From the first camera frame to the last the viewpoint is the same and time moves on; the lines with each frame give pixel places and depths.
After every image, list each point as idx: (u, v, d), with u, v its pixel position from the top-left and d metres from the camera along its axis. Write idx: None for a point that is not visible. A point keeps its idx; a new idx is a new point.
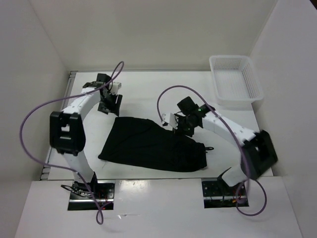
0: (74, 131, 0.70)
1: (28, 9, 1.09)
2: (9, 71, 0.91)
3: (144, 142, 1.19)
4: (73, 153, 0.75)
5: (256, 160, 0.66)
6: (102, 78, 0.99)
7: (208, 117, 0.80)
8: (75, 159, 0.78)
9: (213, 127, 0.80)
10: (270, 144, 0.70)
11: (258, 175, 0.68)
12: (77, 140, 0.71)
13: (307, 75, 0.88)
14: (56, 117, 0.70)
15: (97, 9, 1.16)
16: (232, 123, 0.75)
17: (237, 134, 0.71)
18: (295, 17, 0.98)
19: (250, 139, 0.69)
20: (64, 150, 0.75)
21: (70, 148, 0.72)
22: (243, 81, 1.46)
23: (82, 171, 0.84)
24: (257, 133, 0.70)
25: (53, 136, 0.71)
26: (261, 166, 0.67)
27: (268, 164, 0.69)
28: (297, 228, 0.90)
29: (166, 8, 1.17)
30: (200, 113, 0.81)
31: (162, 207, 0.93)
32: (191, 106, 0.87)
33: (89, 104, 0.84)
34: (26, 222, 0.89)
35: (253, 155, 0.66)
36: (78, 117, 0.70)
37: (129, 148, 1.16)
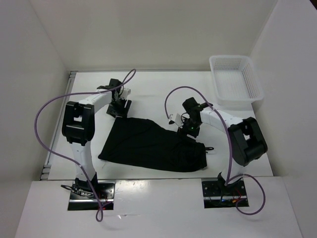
0: (85, 121, 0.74)
1: (28, 10, 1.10)
2: (9, 72, 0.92)
3: (144, 143, 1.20)
4: (81, 144, 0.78)
5: (242, 144, 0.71)
6: (114, 83, 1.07)
7: (204, 111, 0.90)
8: (81, 150, 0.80)
9: (208, 118, 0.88)
10: (257, 130, 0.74)
11: (247, 159, 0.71)
12: (87, 130, 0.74)
13: (307, 74, 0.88)
14: (71, 106, 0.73)
15: (98, 10, 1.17)
16: (225, 113, 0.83)
17: (227, 120, 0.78)
18: (295, 16, 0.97)
19: (237, 124, 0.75)
20: (73, 140, 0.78)
21: (79, 137, 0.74)
22: (243, 81, 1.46)
23: (86, 165, 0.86)
24: (244, 120, 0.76)
25: (65, 123, 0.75)
26: (249, 150, 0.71)
27: (257, 150, 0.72)
28: (297, 228, 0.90)
29: (166, 8, 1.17)
30: (199, 108, 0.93)
31: (162, 207, 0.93)
32: (193, 103, 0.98)
33: (101, 101, 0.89)
34: (27, 221, 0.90)
35: (238, 137, 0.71)
36: (91, 108, 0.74)
37: (130, 148, 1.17)
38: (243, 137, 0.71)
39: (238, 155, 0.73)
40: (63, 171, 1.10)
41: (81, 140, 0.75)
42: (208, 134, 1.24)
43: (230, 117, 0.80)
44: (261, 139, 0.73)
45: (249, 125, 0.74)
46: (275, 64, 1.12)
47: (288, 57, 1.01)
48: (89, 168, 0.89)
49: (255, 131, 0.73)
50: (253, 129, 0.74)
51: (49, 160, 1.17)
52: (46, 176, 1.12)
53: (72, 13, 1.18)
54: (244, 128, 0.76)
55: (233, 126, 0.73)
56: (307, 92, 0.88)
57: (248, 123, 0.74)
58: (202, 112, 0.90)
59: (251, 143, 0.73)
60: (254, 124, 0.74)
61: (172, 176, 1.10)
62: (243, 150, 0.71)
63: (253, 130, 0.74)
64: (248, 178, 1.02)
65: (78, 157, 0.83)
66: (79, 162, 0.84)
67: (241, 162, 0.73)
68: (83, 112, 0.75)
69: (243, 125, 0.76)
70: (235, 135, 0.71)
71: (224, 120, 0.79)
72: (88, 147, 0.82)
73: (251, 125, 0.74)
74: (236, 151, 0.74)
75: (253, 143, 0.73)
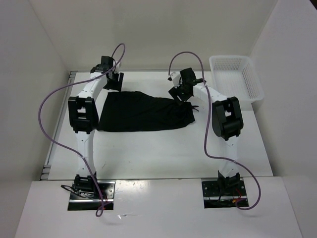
0: (89, 113, 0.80)
1: (28, 10, 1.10)
2: (9, 72, 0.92)
3: (142, 122, 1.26)
4: (86, 132, 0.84)
5: (222, 119, 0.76)
6: (105, 60, 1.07)
7: (197, 86, 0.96)
8: (86, 140, 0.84)
9: (199, 92, 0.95)
10: (238, 108, 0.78)
11: (224, 133, 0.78)
12: (92, 121, 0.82)
13: (307, 74, 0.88)
14: (73, 101, 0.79)
15: (97, 10, 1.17)
16: (213, 90, 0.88)
17: (213, 97, 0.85)
18: (295, 16, 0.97)
19: (221, 101, 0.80)
20: (79, 129, 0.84)
21: (86, 126, 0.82)
22: (243, 81, 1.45)
23: (88, 157, 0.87)
24: (228, 98, 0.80)
25: (72, 117, 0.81)
26: (227, 125, 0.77)
27: (235, 126, 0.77)
28: (297, 228, 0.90)
29: (165, 9, 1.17)
30: (193, 83, 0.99)
31: (162, 207, 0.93)
32: (189, 75, 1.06)
33: (97, 88, 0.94)
34: (27, 222, 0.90)
35: (219, 112, 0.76)
36: (92, 102, 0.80)
37: (128, 126, 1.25)
38: (223, 112, 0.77)
39: (218, 129, 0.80)
40: (63, 171, 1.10)
41: (87, 129, 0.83)
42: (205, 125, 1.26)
43: (217, 93, 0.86)
44: (240, 116, 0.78)
45: (232, 103, 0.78)
46: (276, 64, 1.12)
47: (288, 57, 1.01)
48: (91, 162, 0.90)
49: (235, 109, 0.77)
50: (235, 107, 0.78)
51: (49, 160, 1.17)
52: (47, 176, 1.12)
53: (72, 13, 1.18)
54: (226, 106, 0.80)
55: (216, 102, 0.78)
56: (307, 92, 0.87)
57: (231, 101, 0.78)
58: (195, 87, 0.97)
59: (230, 119, 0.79)
60: (236, 103, 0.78)
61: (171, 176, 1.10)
62: (221, 124, 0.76)
63: (234, 107, 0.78)
64: (248, 178, 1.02)
65: (81, 148, 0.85)
66: (82, 153, 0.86)
67: (220, 135, 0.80)
68: (85, 104, 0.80)
69: (226, 103, 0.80)
70: (217, 109, 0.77)
71: (211, 96, 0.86)
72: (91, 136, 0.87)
73: (233, 104, 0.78)
74: (216, 125, 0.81)
75: (232, 119, 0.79)
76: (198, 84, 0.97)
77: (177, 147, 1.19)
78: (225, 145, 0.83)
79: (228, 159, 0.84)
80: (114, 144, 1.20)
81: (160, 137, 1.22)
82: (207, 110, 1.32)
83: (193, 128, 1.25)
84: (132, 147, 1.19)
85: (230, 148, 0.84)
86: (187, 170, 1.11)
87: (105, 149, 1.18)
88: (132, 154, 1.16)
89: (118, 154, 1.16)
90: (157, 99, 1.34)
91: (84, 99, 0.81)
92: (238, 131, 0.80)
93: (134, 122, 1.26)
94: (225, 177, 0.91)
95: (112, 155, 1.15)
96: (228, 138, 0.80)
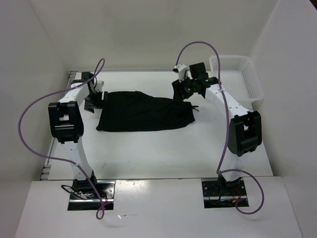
0: (72, 117, 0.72)
1: (28, 9, 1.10)
2: (9, 72, 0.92)
3: (142, 123, 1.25)
4: (74, 141, 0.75)
5: (239, 136, 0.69)
6: (86, 75, 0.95)
7: (212, 88, 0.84)
8: (75, 149, 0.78)
9: (214, 97, 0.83)
10: (259, 124, 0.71)
11: (239, 149, 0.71)
12: (77, 126, 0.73)
13: (307, 74, 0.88)
14: (54, 106, 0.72)
15: (97, 10, 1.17)
16: (231, 99, 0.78)
17: (232, 109, 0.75)
18: (295, 16, 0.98)
19: (240, 116, 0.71)
20: (65, 139, 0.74)
21: (71, 134, 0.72)
22: (243, 81, 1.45)
23: (82, 163, 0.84)
24: (249, 112, 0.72)
25: (53, 125, 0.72)
26: (244, 142, 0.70)
27: (252, 144, 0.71)
28: (297, 228, 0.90)
29: (165, 8, 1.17)
30: (206, 83, 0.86)
31: (162, 207, 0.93)
32: (201, 72, 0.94)
33: (80, 97, 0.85)
34: (27, 222, 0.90)
35: (238, 129, 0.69)
36: (75, 104, 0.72)
37: (127, 126, 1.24)
38: (243, 129, 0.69)
39: (233, 144, 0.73)
40: (63, 171, 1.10)
41: (73, 137, 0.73)
42: (206, 125, 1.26)
43: (236, 105, 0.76)
44: (259, 134, 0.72)
45: (252, 118, 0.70)
46: (276, 64, 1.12)
47: (288, 57, 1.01)
48: (85, 165, 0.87)
49: (255, 125, 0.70)
50: (255, 123, 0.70)
51: (49, 160, 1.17)
52: (47, 176, 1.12)
53: (72, 13, 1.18)
54: (245, 120, 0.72)
55: (236, 118, 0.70)
56: (307, 92, 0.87)
57: (251, 116, 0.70)
58: (209, 90, 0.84)
59: (247, 135, 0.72)
60: (257, 118, 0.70)
61: (171, 176, 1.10)
62: (238, 141, 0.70)
63: (254, 123, 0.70)
64: (248, 178, 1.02)
65: (73, 156, 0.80)
66: (75, 161, 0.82)
67: (235, 150, 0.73)
68: (68, 109, 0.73)
69: (245, 118, 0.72)
70: (237, 126, 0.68)
71: (229, 108, 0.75)
72: (80, 143, 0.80)
73: (254, 120, 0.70)
74: (232, 140, 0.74)
75: (250, 134, 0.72)
76: (212, 86, 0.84)
77: (177, 147, 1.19)
78: (235, 156, 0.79)
79: (235, 169, 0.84)
80: (113, 144, 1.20)
81: (160, 137, 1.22)
82: (207, 110, 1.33)
83: (193, 128, 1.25)
84: (132, 147, 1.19)
85: (239, 158, 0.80)
86: (187, 170, 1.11)
87: (104, 149, 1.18)
88: (132, 155, 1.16)
89: (118, 154, 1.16)
90: (156, 99, 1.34)
91: (67, 104, 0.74)
92: (254, 148, 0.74)
93: (132, 122, 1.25)
94: (227, 180, 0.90)
95: (112, 155, 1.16)
96: (241, 153, 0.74)
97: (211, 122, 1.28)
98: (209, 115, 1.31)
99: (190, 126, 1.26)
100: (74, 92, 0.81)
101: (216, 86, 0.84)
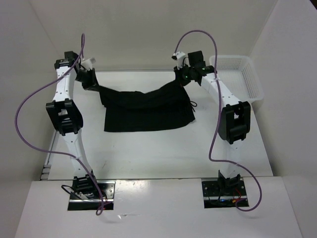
0: (73, 116, 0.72)
1: (28, 9, 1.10)
2: (10, 72, 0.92)
3: (142, 123, 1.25)
4: (74, 132, 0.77)
5: (230, 123, 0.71)
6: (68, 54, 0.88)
7: (207, 77, 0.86)
8: (76, 141, 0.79)
9: (209, 87, 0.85)
10: (248, 113, 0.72)
11: (229, 136, 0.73)
12: (78, 121, 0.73)
13: (307, 74, 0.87)
14: (51, 107, 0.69)
15: (98, 10, 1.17)
16: (225, 89, 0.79)
17: (224, 98, 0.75)
18: (296, 16, 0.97)
19: (232, 105, 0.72)
20: (66, 131, 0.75)
21: (73, 127, 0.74)
22: (243, 81, 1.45)
23: (82, 157, 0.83)
24: (240, 102, 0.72)
25: (55, 123, 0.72)
26: (234, 129, 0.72)
27: (241, 130, 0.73)
28: (297, 228, 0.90)
29: (165, 8, 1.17)
30: (203, 70, 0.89)
31: (162, 208, 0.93)
32: (198, 59, 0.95)
33: (71, 86, 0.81)
34: (26, 222, 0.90)
35: (228, 117, 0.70)
36: (72, 103, 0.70)
37: (126, 126, 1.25)
38: (233, 117, 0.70)
39: (223, 132, 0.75)
40: (63, 171, 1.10)
41: (74, 129, 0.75)
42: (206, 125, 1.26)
43: (229, 94, 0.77)
44: (247, 120, 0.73)
45: (242, 108, 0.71)
46: (276, 64, 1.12)
47: (288, 57, 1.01)
48: (85, 162, 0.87)
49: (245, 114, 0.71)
50: (245, 112, 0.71)
51: (49, 159, 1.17)
52: (46, 176, 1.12)
53: (72, 13, 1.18)
54: (237, 109, 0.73)
55: (227, 107, 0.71)
56: (307, 92, 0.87)
57: (242, 106, 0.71)
58: (205, 78, 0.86)
59: (237, 122, 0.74)
60: (247, 108, 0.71)
61: (171, 176, 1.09)
62: (228, 128, 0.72)
63: (244, 112, 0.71)
64: (248, 178, 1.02)
65: (73, 149, 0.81)
66: (75, 154, 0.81)
67: (226, 137, 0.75)
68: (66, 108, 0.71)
69: (237, 107, 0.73)
70: (227, 114, 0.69)
71: (222, 96, 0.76)
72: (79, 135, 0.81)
73: (244, 108, 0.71)
74: (221, 127, 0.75)
75: (238, 122, 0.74)
76: (207, 75, 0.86)
77: (177, 147, 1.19)
78: (230, 148, 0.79)
79: (230, 161, 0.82)
80: (113, 144, 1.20)
81: (159, 138, 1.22)
82: (207, 110, 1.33)
83: (193, 128, 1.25)
84: (132, 147, 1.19)
85: (235, 151, 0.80)
86: (187, 170, 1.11)
87: (104, 149, 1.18)
88: (132, 155, 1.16)
89: (118, 154, 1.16)
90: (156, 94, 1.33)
91: (63, 102, 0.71)
92: (243, 135, 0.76)
93: (132, 121, 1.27)
94: (226, 178, 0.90)
95: (112, 155, 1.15)
96: (232, 140, 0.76)
97: (211, 122, 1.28)
98: (209, 114, 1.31)
99: (191, 126, 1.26)
100: (65, 82, 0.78)
101: (212, 75, 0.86)
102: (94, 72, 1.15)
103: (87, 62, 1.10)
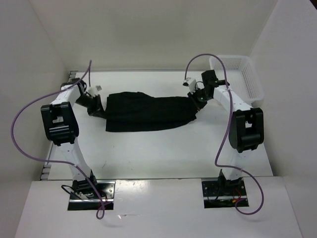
0: (67, 118, 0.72)
1: (28, 9, 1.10)
2: (10, 72, 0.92)
3: (143, 123, 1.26)
4: (70, 142, 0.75)
5: (240, 130, 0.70)
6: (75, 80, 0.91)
7: (219, 88, 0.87)
8: (72, 150, 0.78)
9: (221, 97, 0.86)
10: (261, 121, 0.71)
11: (239, 145, 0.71)
12: (72, 127, 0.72)
13: (307, 73, 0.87)
14: (47, 109, 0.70)
15: (98, 10, 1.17)
16: (236, 97, 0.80)
17: (236, 104, 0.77)
18: (296, 15, 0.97)
19: (243, 111, 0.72)
20: (61, 141, 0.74)
21: (67, 136, 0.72)
22: (243, 81, 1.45)
23: (80, 163, 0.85)
24: (251, 109, 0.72)
25: (47, 128, 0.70)
26: (245, 138, 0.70)
27: (253, 140, 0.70)
28: (297, 228, 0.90)
29: (166, 8, 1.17)
30: (215, 84, 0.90)
31: (162, 208, 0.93)
32: (211, 77, 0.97)
33: (71, 100, 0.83)
34: (26, 223, 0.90)
35: (239, 122, 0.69)
36: (68, 105, 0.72)
37: (127, 126, 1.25)
38: (243, 123, 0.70)
39: (234, 140, 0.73)
40: (63, 171, 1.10)
41: (69, 138, 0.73)
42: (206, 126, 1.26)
43: (239, 101, 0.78)
44: (261, 130, 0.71)
45: (254, 114, 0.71)
46: (276, 64, 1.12)
47: (288, 57, 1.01)
48: (83, 167, 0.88)
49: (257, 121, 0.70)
50: (257, 119, 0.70)
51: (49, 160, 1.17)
52: (46, 176, 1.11)
53: (72, 12, 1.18)
54: (248, 116, 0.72)
55: (238, 111, 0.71)
56: (307, 92, 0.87)
57: (253, 112, 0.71)
58: (217, 89, 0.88)
59: (249, 131, 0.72)
60: (260, 115, 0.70)
61: (170, 175, 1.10)
62: (238, 136, 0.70)
63: (256, 120, 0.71)
64: (248, 178, 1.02)
65: (71, 157, 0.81)
66: (73, 162, 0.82)
67: (236, 147, 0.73)
68: (62, 112, 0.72)
69: (248, 114, 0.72)
70: (237, 119, 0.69)
71: (233, 103, 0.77)
72: (77, 144, 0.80)
73: (256, 115, 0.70)
74: (232, 136, 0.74)
75: (252, 132, 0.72)
76: (219, 86, 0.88)
77: (178, 147, 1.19)
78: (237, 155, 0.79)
79: (235, 167, 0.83)
80: (113, 144, 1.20)
81: (159, 138, 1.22)
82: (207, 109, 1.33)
83: (193, 128, 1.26)
84: (132, 147, 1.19)
85: (241, 159, 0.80)
86: (187, 170, 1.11)
87: (104, 149, 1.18)
88: (132, 155, 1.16)
89: (118, 154, 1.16)
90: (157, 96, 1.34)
91: (60, 106, 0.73)
92: (255, 146, 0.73)
93: (132, 120, 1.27)
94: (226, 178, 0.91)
95: (112, 156, 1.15)
96: (242, 150, 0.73)
97: (211, 122, 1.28)
98: (210, 115, 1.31)
99: (190, 126, 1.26)
100: (66, 94, 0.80)
101: (223, 87, 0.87)
102: (98, 97, 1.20)
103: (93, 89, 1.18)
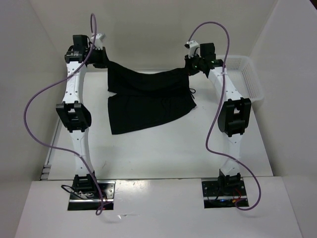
0: (80, 115, 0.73)
1: (28, 9, 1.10)
2: (10, 73, 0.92)
3: (144, 122, 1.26)
4: (81, 130, 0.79)
5: (228, 118, 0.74)
6: (78, 41, 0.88)
7: (215, 70, 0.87)
8: (81, 138, 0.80)
9: (215, 80, 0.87)
10: (248, 110, 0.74)
11: (226, 129, 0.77)
12: (85, 120, 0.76)
13: (307, 73, 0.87)
14: (61, 109, 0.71)
15: (98, 10, 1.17)
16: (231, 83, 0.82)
17: (227, 93, 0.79)
18: (296, 16, 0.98)
19: (234, 100, 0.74)
20: (73, 128, 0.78)
21: (80, 125, 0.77)
22: (244, 81, 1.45)
23: (86, 155, 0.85)
24: (242, 98, 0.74)
25: (64, 120, 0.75)
26: (231, 123, 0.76)
27: (239, 125, 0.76)
28: (297, 228, 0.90)
29: (165, 8, 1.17)
30: (211, 63, 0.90)
31: (162, 208, 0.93)
32: (209, 52, 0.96)
33: (81, 83, 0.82)
34: (26, 223, 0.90)
35: (228, 111, 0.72)
36: (81, 105, 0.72)
37: (127, 125, 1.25)
38: (233, 112, 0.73)
39: (222, 125, 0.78)
40: (63, 171, 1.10)
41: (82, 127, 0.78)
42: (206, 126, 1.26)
43: (232, 90, 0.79)
44: (247, 117, 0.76)
45: (243, 104, 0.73)
46: (275, 63, 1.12)
47: (288, 57, 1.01)
48: (88, 160, 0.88)
49: (245, 110, 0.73)
50: (245, 108, 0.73)
51: (49, 160, 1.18)
52: (46, 176, 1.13)
53: (72, 12, 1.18)
54: (237, 105, 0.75)
55: (228, 101, 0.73)
56: (307, 92, 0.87)
57: (243, 102, 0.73)
58: (212, 71, 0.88)
59: (236, 117, 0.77)
60: (248, 104, 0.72)
61: (170, 175, 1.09)
62: (226, 122, 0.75)
63: (244, 109, 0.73)
64: (248, 178, 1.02)
65: (78, 148, 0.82)
66: (79, 152, 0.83)
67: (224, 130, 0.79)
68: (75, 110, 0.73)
69: (237, 103, 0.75)
70: (227, 109, 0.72)
71: (226, 91, 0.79)
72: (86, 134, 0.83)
73: (245, 105, 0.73)
74: (220, 120, 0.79)
75: (238, 118, 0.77)
76: (215, 68, 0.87)
77: (178, 147, 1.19)
78: (229, 142, 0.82)
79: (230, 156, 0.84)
80: (114, 144, 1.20)
81: (159, 138, 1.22)
82: (207, 110, 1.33)
83: (193, 128, 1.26)
84: (132, 147, 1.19)
85: (234, 146, 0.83)
86: (187, 170, 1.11)
87: (105, 149, 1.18)
88: (132, 155, 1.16)
89: (118, 154, 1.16)
90: (157, 89, 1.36)
91: (73, 104, 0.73)
92: (242, 129, 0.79)
93: (132, 120, 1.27)
94: (224, 175, 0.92)
95: (112, 156, 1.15)
96: (230, 133, 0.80)
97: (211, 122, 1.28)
98: (210, 115, 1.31)
99: (191, 126, 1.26)
100: (76, 82, 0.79)
101: (219, 68, 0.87)
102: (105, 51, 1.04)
103: (98, 40, 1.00)
